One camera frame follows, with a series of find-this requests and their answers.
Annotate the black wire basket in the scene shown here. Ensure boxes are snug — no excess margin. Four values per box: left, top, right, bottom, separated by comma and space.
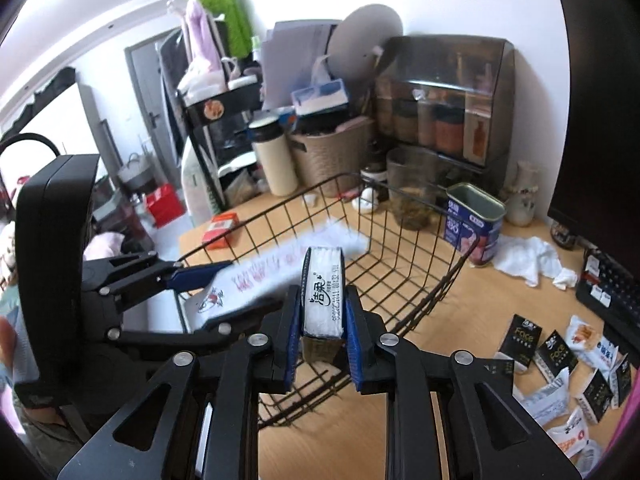
172, 172, 473, 431

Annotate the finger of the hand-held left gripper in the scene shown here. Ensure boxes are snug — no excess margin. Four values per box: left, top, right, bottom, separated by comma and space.
84, 251, 232, 312
106, 299, 287, 357

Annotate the stack of white papers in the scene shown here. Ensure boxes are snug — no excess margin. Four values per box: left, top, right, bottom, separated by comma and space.
260, 20, 343, 111

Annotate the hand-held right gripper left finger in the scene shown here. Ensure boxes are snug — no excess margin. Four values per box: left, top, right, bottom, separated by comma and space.
57, 285, 303, 480

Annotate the red cardboard box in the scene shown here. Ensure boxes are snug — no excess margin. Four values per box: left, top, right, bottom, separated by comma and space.
144, 184, 187, 229

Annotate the pile of white snack packets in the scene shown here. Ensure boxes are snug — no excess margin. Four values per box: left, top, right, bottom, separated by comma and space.
515, 315, 626, 473

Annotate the cream thermos bottle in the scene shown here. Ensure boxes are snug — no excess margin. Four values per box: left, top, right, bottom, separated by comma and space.
248, 112, 299, 197

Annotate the pile of black tissue packets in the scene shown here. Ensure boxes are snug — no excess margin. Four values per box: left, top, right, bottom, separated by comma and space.
492, 314, 635, 423

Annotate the green plush cloth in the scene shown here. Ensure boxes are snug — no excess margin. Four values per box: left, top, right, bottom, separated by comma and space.
182, 0, 254, 59

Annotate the cream ceramic vase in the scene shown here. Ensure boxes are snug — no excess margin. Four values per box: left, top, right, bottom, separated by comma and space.
504, 160, 539, 227

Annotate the black keyboard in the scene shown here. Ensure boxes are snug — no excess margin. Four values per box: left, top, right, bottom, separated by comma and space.
575, 247, 640, 356

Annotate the brown spice cabinet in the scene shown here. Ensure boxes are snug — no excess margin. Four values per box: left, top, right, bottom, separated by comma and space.
374, 35, 516, 172

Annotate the black monitor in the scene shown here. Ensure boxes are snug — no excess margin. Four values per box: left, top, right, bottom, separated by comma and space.
546, 0, 640, 253

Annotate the black shelf rack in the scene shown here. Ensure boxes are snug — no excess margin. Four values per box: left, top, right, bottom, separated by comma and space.
177, 79, 264, 211

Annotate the round grey disc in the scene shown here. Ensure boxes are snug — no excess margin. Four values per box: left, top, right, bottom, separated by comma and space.
327, 4, 404, 97

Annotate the small white figurine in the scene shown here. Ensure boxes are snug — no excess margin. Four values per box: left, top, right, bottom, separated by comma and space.
352, 187, 377, 214

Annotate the pink garment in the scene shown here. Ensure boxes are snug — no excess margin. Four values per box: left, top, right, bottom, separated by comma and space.
185, 0, 224, 77

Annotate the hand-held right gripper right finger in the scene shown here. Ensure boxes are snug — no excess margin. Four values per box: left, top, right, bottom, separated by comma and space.
345, 285, 583, 480

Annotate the beige woven storage basket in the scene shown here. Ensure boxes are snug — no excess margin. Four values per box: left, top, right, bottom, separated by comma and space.
289, 115, 377, 199

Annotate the grey door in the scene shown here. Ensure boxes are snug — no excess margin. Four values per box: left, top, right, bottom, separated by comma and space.
124, 35, 187, 166

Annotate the single white-sided tissue packet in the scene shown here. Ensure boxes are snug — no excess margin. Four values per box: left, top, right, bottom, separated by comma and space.
299, 246, 347, 340

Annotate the clear glass jar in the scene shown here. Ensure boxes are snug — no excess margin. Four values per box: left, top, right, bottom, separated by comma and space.
386, 147, 447, 232

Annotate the blue tissue box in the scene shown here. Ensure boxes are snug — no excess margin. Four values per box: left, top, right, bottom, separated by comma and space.
291, 78, 349, 117
444, 182, 507, 267

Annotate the small red box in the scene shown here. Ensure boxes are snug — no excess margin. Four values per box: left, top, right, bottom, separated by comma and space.
202, 212, 242, 251

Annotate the metal cooking pot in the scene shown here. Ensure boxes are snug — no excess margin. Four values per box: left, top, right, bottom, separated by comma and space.
116, 154, 154, 192

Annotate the white rice bag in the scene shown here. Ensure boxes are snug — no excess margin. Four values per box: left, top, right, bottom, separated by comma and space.
181, 139, 227, 227

